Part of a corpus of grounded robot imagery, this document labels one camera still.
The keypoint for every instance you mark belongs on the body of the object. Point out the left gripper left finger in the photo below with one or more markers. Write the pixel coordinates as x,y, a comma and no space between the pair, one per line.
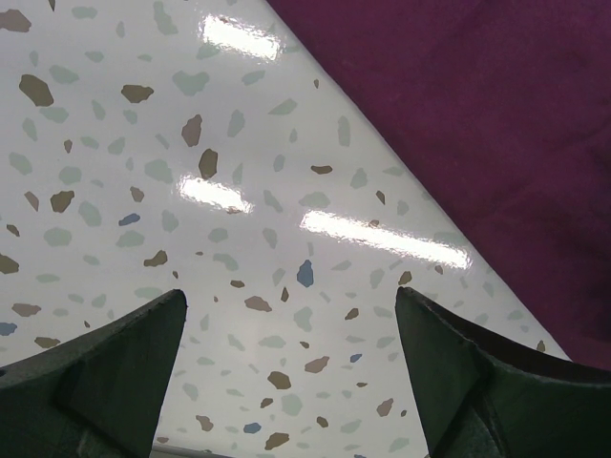
98,395

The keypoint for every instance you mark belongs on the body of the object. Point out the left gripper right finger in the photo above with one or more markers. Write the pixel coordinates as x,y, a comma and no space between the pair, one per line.
479,394

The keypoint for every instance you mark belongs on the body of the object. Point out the purple cloth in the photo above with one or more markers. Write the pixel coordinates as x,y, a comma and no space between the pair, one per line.
502,110

